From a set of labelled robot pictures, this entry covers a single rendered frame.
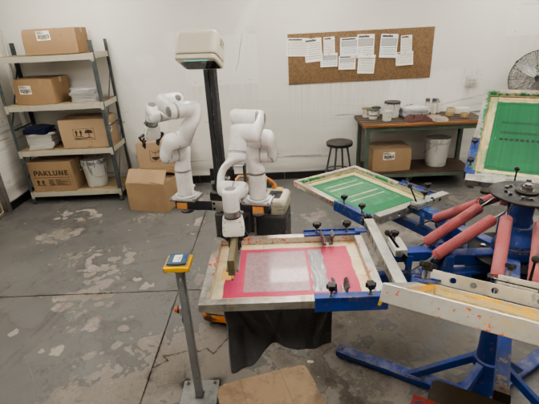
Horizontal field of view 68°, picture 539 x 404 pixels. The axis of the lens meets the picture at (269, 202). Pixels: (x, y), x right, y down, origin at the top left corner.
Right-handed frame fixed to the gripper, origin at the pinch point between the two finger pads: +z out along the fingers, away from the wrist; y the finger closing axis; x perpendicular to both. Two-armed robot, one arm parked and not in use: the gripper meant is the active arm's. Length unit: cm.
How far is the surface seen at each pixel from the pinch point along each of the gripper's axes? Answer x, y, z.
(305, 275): 5.9, -32.2, 14.5
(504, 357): 57, -99, 17
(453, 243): 8, -98, -1
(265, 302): 29.5, -13.8, 10.8
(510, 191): -1, -124, -20
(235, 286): 12.6, 0.1, 14.4
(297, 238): -24.9, -30.4, 12.0
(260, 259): -9.8, -10.8, 14.6
